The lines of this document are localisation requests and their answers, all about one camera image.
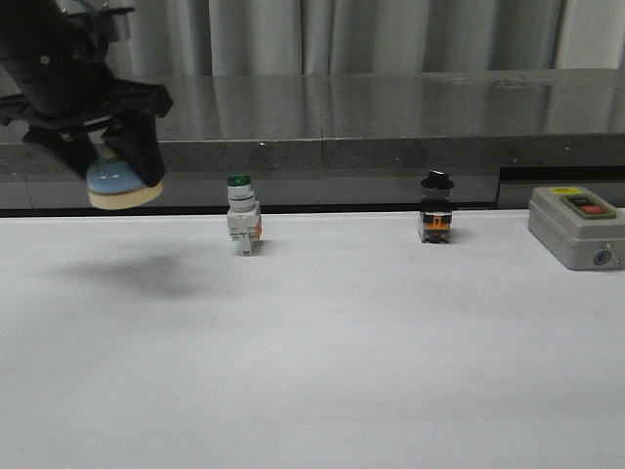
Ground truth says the green pushbutton switch module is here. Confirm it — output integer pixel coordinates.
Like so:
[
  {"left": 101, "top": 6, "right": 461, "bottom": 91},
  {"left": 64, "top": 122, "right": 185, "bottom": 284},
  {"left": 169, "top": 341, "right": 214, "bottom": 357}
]
[{"left": 227, "top": 174, "right": 263, "bottom": 255}]

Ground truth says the blue call bell cream base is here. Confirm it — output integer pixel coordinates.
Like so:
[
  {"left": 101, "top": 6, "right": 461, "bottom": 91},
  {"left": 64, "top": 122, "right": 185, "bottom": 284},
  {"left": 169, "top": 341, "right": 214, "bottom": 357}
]
[{"left": 86, "top": 149, "right": 164, "bottom": 210}]

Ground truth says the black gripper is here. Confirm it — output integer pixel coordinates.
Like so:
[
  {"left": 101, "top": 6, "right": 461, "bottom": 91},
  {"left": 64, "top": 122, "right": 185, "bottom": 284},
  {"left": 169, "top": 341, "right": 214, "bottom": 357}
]
[{"left": 1, "top": 1, "right": 173, "bottom": 187}]

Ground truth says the grey stone counter ledge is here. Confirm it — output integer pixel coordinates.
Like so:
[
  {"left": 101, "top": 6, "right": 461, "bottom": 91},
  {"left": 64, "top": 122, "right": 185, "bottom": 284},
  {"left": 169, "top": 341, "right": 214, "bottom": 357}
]
[{"left": 0, "top": 67, "right": 625, "bottom": 211}]

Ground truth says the grey pleated curtain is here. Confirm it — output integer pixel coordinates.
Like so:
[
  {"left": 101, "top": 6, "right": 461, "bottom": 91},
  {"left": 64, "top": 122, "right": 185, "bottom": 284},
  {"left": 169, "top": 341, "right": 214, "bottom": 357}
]
[{"left": 109, "top": 1, "right": 624, "bottom": 76}]

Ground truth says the grey start stop switch box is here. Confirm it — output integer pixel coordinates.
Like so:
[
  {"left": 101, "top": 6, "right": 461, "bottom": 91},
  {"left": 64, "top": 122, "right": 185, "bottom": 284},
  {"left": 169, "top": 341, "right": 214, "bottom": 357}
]
[{"left": 528, "top": 186, "right": 624, "bottom": 271}]

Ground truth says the black selector switch module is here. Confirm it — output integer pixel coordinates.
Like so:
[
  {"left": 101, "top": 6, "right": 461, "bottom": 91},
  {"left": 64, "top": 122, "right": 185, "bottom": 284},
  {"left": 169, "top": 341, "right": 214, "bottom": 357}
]
[{"left": 418, "top": 170, "right": 455, "bottom": 243}]

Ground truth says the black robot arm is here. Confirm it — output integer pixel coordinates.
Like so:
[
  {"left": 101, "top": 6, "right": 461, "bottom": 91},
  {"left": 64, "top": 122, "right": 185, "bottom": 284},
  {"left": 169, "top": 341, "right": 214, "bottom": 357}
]
[{"left": 1, "top": 1, "right": 173, "bottom": 187}]

